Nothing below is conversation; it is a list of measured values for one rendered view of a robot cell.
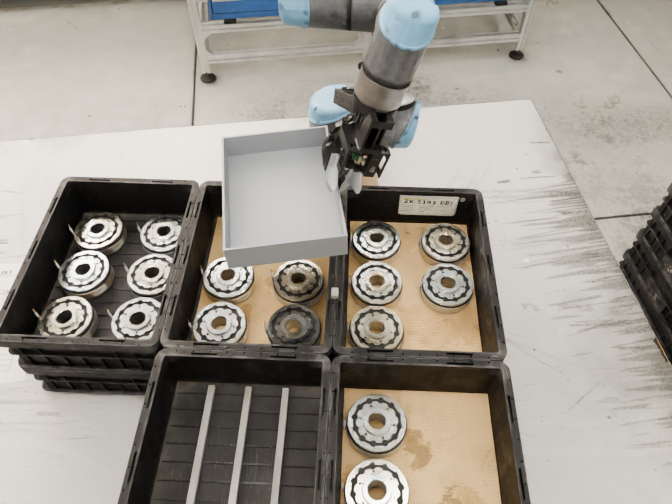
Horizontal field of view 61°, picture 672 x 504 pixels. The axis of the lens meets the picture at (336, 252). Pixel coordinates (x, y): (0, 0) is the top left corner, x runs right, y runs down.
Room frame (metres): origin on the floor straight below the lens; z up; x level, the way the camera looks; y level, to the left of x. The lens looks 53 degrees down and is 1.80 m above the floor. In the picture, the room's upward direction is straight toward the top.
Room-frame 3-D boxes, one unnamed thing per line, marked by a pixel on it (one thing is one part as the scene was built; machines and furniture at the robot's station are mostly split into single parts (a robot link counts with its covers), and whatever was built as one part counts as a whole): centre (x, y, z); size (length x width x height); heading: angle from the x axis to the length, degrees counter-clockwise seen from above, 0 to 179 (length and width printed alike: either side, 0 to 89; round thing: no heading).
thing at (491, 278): (0.64, -0.15, 0.92); 0.40 x 0.30 x 0.02; 178
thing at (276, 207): (0.69, 0.10, 1.07); 0.27 x 0.20 x 0.05; 7
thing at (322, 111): (1.11, 0.00, 0.89); 0.13 x 0.12 x 0.14; 84
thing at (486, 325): (0.64, -0.15, 0.87); 0.40 x 0.30 x 0.11; 178
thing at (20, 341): (0.66, 0.45, 0.92); 0.40 x 0.30 x 0.02; 178
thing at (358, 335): (0.53, -0.08, 0.86); 0.10 x 0.10 x 0.01
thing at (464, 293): (0.63, -0.22, 0.86); 0.10 x 0.10 x 0.01
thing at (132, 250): (0.66, 0.45, 0.87); 0.40 x 0.30 x 0.11; 178
